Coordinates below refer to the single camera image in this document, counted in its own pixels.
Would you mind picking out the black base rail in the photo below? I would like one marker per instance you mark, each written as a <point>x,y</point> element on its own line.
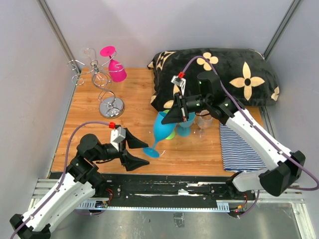
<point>133,192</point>

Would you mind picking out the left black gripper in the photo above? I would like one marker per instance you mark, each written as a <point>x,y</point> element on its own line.
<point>130,162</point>

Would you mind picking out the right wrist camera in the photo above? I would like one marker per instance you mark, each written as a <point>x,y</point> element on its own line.
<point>180,82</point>

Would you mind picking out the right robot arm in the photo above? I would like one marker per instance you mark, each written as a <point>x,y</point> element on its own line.
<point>282,165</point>

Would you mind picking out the green wine glass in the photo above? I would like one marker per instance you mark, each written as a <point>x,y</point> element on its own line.
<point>173,133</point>

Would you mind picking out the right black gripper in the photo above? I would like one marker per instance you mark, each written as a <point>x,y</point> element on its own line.
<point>177,113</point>

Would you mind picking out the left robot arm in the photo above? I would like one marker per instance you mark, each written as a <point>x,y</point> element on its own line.
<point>79,181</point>

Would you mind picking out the pink wine glass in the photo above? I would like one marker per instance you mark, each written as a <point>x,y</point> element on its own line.
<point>116,69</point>

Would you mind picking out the dark blue wine glass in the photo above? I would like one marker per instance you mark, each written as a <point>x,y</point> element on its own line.
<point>161,132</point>

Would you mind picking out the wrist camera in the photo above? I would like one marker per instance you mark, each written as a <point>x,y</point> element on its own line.
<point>180,82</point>
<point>118,134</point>

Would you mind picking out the black floral pillow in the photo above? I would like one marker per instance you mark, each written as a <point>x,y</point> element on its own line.
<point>243,72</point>

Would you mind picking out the chrome wine glass rack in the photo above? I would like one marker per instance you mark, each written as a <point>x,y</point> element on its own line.
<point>111,106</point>

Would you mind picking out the clear wine glass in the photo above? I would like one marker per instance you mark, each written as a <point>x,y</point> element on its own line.
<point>90,53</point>
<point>204,121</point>

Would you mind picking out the blue striped cloth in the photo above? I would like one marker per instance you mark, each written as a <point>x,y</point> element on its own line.
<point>237,154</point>

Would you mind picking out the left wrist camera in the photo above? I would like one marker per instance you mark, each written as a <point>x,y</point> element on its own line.
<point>118,134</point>

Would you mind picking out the light blue wine glass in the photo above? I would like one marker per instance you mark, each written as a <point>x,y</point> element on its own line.
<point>184,128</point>

